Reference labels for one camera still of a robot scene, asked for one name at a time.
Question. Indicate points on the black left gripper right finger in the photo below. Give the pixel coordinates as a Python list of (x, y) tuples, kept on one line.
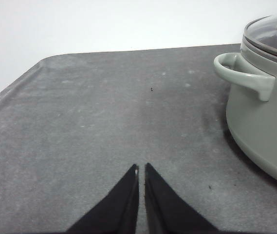
[(166, 212)]

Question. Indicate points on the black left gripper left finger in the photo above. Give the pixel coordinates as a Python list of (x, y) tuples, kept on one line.
[(118, 212)]

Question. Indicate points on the green electric steamer pot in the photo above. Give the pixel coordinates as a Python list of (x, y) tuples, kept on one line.
[(251, 106)]

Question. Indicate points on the glass steamer lid green knob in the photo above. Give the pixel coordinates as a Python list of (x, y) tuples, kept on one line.
[(262, 33)]

